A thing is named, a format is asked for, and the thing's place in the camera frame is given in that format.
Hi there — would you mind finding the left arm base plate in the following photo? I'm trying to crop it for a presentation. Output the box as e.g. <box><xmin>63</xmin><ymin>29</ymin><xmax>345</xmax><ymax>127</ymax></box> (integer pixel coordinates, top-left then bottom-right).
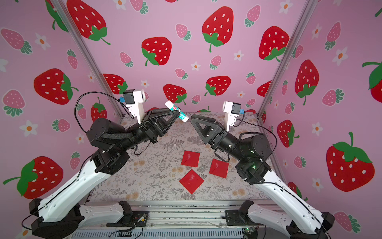
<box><xmin>106</xmin><ymin>211</ymin><xmax>149</xmax><ymax>227</ymax></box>

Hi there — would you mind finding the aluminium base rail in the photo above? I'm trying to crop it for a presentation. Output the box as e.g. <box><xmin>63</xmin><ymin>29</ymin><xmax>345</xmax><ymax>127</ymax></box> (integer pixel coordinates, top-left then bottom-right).
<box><xmin>59</xmin><ymin>199</ymin><xmax>299</xmax><ymax>239</ymax></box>

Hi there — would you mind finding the red envelope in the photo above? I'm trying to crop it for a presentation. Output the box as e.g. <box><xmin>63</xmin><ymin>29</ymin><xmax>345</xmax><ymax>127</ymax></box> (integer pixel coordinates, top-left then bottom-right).
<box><xmin>209</xmin><ymin>159</ymin><xmax>229</xmax><ymax>179</ymax></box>
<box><xmin>180</xmin><ymin>170</ymin><xmax>204</xmax><ymax>194</ymax></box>
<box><xmin>181</xmin><ymin>150</ymin><xmax>200</xmax><ymax>167</ymax></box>

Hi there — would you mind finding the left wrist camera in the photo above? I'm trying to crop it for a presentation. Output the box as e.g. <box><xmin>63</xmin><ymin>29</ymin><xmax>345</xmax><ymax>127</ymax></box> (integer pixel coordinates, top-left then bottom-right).
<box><xmin>120</xmin><ymin>90</ymin><xmax>146</xmax><ymax>124</ymax></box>

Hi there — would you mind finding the floral patterned table mat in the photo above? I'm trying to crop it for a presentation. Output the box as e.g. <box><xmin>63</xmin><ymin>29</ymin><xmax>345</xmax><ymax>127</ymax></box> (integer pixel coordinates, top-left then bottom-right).
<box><xmin>89</xmin><ymin>119</ymin><xmax>269</xmax><ymax>202</ymax></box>

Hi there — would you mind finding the left aluminium frame post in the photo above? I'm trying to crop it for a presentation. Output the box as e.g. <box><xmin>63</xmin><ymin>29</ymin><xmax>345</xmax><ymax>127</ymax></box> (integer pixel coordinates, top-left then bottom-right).
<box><xmin>50</xmin><ymin>0</ymin><xmax>124</xmax><ymax>119</ymax></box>

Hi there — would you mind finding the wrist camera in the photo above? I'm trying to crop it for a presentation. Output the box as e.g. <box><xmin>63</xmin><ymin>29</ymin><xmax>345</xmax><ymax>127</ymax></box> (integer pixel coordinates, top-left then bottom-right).
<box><xmin>223</xmin><ymin>101</ymin><xmax>244</xmax><ymax>131</ymax></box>
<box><xmin>120</xmin><ymin>90</ymin><xmax>146</xmax><ymax>124</ymax></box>

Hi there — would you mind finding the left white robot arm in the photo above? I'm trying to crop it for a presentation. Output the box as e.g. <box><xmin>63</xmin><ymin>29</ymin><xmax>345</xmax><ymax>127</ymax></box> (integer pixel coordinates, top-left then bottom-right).
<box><xmin>29</xmin><ymin>109</ymin><xmax>180</xmax><ymax>239</ymax></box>

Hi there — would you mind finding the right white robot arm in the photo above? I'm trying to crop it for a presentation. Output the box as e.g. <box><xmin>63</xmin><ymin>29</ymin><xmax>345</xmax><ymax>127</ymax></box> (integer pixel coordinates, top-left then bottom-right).
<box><xmin>191</xmin><ymin>115</ymin><xmax>335</xmax><ymax>239</ymax></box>

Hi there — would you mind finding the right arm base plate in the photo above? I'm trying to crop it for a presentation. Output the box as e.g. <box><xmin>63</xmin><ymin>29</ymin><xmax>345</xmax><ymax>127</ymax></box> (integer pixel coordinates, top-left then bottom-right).
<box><xmin>222</xmin><ymin>210</ymin><xmax>262</xmax><ymax>226</ymax></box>

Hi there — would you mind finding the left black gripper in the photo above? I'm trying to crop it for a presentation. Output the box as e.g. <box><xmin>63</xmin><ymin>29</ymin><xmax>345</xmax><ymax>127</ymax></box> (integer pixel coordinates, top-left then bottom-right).
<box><xmin>113</xmin><ymin>111</ymin><xmax>171</xmax><ymax>156</ymax></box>

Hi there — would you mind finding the white green glue stick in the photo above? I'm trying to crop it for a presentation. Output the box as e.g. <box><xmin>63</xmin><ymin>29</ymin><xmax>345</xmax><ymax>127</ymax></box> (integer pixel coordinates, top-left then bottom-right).
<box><xmin>164</xmin><ymin>101</ymin><xmax>190</xmax><ymax>123</ymax></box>

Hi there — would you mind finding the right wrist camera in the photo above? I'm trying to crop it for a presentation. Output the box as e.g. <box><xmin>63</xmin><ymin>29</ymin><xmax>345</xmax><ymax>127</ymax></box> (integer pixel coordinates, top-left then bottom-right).
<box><xmin>223</xmin><ymin>101</ymin><xmax>244</xmax><ymax>131</ymax></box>

